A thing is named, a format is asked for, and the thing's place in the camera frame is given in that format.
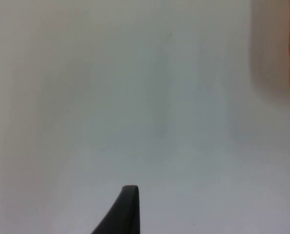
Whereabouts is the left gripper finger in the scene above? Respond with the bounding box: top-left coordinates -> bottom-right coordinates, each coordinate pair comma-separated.
90,185 -> 141,234

